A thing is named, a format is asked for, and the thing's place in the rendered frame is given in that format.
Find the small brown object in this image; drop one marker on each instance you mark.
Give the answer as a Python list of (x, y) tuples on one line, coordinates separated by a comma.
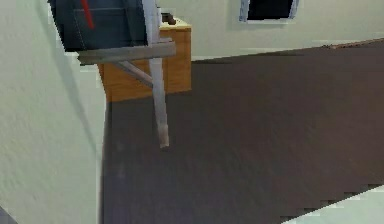
[(168, 18)]

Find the dark blue painted canvas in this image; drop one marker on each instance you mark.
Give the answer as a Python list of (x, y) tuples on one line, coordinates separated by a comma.
[(106, 26)]

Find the orange wooden cabinet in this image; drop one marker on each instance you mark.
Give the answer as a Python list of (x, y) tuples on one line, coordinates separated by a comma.
[(176, 63)]

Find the dark window with pale frame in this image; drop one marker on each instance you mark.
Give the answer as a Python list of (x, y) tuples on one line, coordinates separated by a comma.
[(268, 8)]

